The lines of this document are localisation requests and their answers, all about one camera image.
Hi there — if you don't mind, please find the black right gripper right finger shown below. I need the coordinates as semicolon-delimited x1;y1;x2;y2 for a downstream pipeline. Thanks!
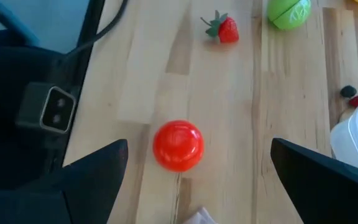
270;138;358;224

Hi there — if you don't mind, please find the black power socket box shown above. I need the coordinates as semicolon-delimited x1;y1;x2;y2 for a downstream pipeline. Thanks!
15;82;77;135

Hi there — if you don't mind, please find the beige folded towel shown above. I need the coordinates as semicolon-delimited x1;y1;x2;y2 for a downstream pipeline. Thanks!
181;206;219;224

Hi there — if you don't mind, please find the red toy strawberry with leaves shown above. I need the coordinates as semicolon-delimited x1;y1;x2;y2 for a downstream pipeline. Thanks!
200;9;240;44

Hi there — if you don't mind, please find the black power cable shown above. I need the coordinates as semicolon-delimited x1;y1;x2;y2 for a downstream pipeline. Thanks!
63;0;129;60

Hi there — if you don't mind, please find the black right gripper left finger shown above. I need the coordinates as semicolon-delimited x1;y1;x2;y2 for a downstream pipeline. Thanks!
0;138;129;224

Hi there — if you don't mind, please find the light green toy lime half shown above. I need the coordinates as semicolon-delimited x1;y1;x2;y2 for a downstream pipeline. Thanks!
266;0;312;31

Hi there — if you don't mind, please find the red toy tomato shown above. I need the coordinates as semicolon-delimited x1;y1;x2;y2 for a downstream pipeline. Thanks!
152;119;205;173

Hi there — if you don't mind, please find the dark toy blackberry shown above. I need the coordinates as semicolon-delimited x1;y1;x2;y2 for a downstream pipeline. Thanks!
339;85;358;98

